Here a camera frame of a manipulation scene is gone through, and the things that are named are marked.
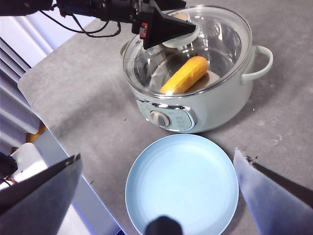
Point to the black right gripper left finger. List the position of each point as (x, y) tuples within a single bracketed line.
[(36, 203)]

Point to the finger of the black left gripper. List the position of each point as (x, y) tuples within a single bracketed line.
[(171, 5), (166, 27)]

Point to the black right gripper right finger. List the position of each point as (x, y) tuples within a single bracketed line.
[(276, 203)]

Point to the yellow corn cob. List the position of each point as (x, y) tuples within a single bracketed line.
[(185, 73)]

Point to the glass lid with green knob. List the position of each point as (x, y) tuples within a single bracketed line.
[(220, 36)]

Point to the blue round plate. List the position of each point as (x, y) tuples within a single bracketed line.
[(183, 176)]

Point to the pale green electric steamer pot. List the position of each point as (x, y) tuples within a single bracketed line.
[(220, 110)]

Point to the white box beside table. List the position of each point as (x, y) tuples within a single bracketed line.
[(29, 159)]

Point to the orange object beside table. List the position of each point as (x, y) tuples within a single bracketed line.
[(36, 133)]

